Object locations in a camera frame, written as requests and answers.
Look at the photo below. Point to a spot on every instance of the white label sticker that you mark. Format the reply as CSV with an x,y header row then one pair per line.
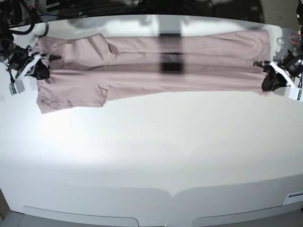
x,y
294,197

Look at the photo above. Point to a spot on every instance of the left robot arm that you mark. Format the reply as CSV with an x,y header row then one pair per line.
x,y
297,38

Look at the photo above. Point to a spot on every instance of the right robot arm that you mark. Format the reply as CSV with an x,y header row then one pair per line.
x,y
11,14

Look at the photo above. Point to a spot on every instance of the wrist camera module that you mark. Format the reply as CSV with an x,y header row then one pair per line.
x,y
16,88
296,94

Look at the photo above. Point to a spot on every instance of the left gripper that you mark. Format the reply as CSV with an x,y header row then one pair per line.
x,y
287,72

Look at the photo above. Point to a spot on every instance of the mauve pink T-shirt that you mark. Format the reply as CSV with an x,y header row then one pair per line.
x,y
90,71

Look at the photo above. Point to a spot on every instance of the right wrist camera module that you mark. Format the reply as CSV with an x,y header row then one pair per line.
x,y
16,88

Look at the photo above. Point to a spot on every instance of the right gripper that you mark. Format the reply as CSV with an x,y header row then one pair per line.
x,y
20,63

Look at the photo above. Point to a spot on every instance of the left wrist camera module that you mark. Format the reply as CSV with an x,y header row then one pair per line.
x,y
296,94

